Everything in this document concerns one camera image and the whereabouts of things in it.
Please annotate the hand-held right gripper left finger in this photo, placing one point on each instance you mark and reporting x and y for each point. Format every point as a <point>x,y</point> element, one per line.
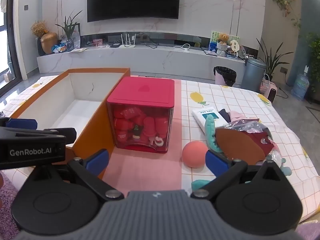
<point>96,162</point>

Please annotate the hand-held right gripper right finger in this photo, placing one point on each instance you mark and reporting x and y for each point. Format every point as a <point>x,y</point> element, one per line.
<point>216,163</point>

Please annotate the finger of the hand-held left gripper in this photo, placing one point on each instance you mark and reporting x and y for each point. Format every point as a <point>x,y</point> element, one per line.
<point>20,123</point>
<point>70,135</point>

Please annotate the pink ball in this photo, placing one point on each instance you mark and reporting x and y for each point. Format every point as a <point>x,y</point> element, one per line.
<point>193,155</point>

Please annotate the teal plush toy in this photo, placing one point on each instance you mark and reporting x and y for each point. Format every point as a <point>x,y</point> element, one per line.
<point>211,135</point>

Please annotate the orange cardboard box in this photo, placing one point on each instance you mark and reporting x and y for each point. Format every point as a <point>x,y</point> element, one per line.
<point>97,120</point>

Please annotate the clear plastic bag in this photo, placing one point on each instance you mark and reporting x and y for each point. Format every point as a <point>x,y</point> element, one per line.
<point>240,142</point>

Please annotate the navy headband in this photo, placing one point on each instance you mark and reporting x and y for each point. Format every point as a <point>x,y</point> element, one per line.
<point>223,115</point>

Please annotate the pink cloth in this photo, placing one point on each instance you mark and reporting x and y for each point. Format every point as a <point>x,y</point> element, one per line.
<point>237,116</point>

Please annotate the white teal booklet box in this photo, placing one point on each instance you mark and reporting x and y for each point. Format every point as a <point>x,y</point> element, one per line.
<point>200,117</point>

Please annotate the purple rug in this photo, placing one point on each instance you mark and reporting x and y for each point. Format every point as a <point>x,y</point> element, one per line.
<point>7,205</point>

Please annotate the group of red toys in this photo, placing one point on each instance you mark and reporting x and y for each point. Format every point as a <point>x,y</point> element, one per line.
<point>140,125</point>

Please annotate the red storage box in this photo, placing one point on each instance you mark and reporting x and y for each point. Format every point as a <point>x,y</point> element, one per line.
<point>142,90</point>

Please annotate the snack bags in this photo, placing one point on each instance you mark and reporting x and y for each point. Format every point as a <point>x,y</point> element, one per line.
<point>59,48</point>

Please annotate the gold vase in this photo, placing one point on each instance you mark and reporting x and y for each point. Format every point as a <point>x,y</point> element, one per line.
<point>49,42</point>

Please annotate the pink woven basket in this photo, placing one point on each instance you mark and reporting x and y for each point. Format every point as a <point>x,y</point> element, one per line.
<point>264,85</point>

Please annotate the grey lidded trash can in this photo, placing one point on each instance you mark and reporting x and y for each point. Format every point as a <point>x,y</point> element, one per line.
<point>252,75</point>

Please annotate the dried flower bunch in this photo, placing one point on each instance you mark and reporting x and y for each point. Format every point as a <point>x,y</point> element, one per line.
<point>38,28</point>

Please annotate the white wifi router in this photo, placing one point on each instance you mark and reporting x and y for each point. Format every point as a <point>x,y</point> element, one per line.
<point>127,45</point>

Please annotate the green plant in glass vase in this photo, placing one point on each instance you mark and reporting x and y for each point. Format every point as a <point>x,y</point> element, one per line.
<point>69,27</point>

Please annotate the marble tv console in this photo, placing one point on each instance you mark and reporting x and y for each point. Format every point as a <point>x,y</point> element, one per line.
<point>150,60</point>

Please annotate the decorative plate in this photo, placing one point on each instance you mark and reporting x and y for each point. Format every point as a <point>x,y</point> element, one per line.
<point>243,52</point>

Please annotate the blue water bottle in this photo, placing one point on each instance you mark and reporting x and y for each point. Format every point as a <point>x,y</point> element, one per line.
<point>300,85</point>

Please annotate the long leaf potted plant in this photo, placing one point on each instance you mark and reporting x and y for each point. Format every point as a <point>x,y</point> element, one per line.
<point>271,60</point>

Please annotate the teddy bear and toys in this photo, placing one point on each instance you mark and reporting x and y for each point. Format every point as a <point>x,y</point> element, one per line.
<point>212,40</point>

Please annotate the brown teddy bear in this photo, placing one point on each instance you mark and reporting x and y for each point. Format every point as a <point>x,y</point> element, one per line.
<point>223,38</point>

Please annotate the bushy green plant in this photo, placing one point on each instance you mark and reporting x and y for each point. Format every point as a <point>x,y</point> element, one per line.
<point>313,52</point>

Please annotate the hanging vine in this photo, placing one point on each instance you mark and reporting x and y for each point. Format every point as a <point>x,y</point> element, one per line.
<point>285,5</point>

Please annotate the wall socket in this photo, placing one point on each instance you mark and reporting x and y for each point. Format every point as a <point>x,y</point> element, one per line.
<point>283,70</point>

